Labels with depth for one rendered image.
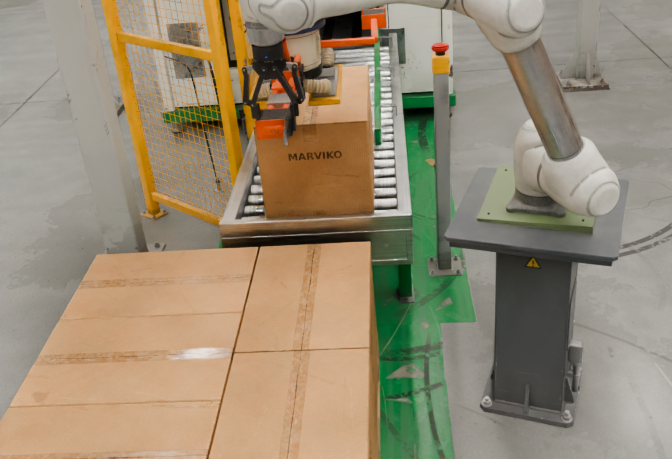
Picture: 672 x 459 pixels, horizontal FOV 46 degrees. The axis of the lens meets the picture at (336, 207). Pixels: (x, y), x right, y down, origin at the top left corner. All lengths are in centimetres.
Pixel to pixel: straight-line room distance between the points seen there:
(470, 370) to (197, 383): 118
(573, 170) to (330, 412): 91
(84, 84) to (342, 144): 129
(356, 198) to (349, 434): 108
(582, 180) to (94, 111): 219
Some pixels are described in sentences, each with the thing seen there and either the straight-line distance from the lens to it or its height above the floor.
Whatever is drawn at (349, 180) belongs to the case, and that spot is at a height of 72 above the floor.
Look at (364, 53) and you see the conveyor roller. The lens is 482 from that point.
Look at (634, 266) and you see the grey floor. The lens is 374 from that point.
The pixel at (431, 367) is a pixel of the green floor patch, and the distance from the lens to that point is 310.
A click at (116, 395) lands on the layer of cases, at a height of 54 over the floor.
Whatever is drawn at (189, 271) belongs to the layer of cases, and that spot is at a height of 54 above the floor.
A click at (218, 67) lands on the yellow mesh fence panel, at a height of 95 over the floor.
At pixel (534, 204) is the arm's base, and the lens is 250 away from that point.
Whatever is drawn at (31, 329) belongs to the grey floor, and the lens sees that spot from 373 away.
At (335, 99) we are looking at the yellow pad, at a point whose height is 113.
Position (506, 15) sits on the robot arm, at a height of 148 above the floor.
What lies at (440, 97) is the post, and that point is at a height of 83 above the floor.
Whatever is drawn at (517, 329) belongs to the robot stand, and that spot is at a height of 35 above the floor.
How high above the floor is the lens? 199
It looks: 28 degrees down
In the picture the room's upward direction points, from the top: 5 degrees counter-clockwise
